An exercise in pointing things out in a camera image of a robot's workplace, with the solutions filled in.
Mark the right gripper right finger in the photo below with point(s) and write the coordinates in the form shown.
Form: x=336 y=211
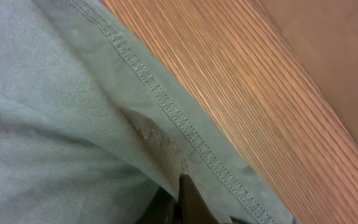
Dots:
x=193 y=209

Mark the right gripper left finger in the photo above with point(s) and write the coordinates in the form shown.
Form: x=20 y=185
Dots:
x=160 y=210

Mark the grey shorts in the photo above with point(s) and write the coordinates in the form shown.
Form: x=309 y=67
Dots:
x=92 y=125

